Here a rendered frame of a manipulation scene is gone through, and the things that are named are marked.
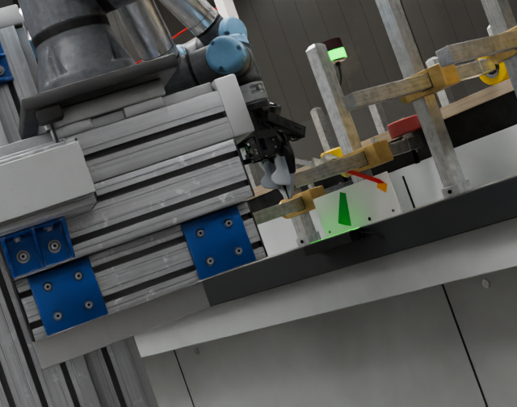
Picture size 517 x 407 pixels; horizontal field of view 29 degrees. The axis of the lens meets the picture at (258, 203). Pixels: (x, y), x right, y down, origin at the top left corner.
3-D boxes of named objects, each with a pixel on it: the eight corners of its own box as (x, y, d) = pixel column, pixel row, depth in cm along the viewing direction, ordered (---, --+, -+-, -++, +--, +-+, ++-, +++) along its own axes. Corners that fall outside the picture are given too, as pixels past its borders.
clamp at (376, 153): (380, 164, 226) (371, 143, 226) (340, 179, 236) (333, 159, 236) (396, 158, 229) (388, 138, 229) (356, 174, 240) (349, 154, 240)
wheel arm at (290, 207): (235, 236, 232) (229, 218, 232) (227, 239, 235) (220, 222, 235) (360, 192, 260) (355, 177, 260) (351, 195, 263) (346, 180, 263)
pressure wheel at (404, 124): (419, 161, 235) (402, 115, 236) (395, 171, 241) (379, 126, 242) (440, 154, 240) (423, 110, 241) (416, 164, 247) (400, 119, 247)
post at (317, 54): (384, 237, 231) (313, 43, 233) (374, 241, 234) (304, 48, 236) (394, 233, 233) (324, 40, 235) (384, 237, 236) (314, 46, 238)
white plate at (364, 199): (401, 213, 224) (385, 171, 225) (325, 238, 244) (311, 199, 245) (402, 212, 225) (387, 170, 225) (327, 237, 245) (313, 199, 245)
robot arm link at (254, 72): (208, 41, 211) (216, 48, 219) (224, 90, 210) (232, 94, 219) (242, 28, 210) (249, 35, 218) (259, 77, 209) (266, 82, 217)
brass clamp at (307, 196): (313, 209, 244) (307, 190, 245) (279, 221, 255) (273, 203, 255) (331, 203, 248) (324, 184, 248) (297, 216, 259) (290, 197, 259)
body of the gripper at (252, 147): (242, 169, 213) (224, 115, 214) (272, 161, 219) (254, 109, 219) (264, 158, 207) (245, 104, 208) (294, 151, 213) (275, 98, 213)
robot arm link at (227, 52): (196, 85, 200) (208, 90, 211) (248, 65, 198) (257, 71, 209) (182, 48, 200) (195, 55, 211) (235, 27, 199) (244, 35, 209)
